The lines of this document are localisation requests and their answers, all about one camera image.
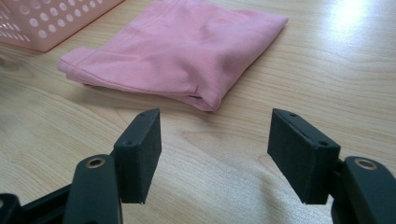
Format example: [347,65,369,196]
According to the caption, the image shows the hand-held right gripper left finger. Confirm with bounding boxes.
[112,107,163,205]

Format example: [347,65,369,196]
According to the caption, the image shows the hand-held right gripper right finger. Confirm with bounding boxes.
[266,107,342,205]

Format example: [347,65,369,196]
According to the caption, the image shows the pink perforated plastic basket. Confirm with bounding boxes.
[0,0,125,53]

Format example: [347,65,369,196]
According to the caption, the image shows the pink cloth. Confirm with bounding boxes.
[56,0,290,112]

